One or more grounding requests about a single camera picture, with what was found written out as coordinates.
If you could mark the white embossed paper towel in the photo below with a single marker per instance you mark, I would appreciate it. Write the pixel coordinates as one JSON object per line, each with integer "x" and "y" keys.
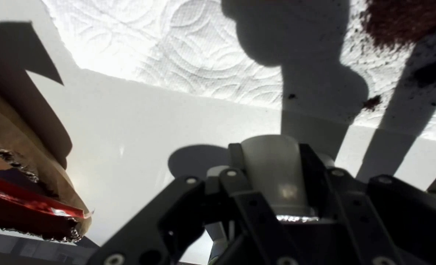
{"x": 188, "y": 44}

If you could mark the white plastic bottle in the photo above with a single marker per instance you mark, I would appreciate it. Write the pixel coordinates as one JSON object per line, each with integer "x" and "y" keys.
{"x": 273, "y": 173}

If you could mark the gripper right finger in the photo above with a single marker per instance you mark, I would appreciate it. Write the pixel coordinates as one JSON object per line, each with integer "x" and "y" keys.
{"x": 394, "y": 221}

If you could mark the heap of red-brown powder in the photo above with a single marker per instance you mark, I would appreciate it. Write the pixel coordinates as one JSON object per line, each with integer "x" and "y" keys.
{"x": 405, "y": 18}

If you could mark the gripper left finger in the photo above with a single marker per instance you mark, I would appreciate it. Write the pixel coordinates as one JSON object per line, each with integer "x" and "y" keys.
{"x": 173, "y": 221}

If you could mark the torn brown and red packet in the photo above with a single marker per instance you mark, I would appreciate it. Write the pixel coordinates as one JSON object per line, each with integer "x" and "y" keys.
{"x": 22, "y": 154}

